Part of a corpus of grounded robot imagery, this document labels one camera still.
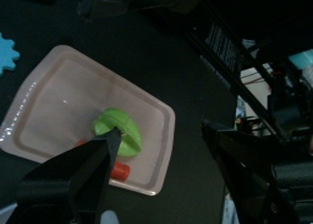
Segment orange toy carrot piece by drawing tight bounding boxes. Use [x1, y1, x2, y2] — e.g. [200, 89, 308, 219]
[75, 139, 133, 182]

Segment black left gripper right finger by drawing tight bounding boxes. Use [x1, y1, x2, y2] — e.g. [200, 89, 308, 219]
[201, 119, 313, 224]

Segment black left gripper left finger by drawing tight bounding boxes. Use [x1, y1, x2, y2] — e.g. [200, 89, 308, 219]
[4, 126, 123, 224]

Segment black metal frame bar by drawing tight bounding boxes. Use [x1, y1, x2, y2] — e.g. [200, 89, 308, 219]
[178, 2, 287, 144]

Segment blue gear-shaped toy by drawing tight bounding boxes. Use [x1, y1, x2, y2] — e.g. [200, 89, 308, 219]
[0, 32, 22, 77]

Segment pink square plastic plate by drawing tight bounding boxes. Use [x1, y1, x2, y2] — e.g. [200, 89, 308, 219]
[0, 44, 178, 197]

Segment green toy vegetable top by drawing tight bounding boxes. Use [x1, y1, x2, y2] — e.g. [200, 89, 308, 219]
[93, 107, 145, 158]

